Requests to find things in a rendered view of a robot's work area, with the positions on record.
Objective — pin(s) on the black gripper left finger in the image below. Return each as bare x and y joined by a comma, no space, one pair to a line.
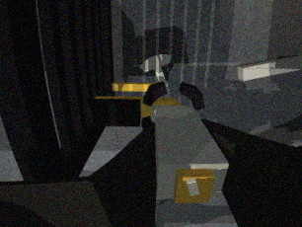
121,194

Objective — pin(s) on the grey rectangular block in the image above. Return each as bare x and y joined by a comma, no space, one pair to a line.
264,69

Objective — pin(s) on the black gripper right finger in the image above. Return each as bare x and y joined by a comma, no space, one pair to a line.
263,184

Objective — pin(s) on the black slatted rack door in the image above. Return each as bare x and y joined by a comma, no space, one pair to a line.
78,58

